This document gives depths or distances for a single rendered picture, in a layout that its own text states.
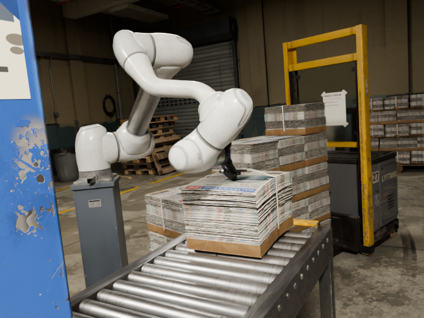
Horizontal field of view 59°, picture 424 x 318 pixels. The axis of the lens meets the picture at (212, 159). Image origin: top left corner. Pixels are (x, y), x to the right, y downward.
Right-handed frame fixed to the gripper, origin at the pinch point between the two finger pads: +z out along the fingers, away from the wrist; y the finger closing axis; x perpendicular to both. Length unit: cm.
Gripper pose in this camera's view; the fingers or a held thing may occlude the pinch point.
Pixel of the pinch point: (241, 151)
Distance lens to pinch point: 142.1
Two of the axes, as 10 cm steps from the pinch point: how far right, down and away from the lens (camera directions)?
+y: 0.3, 10.0, 0.5
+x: 8.6, 0.0, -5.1
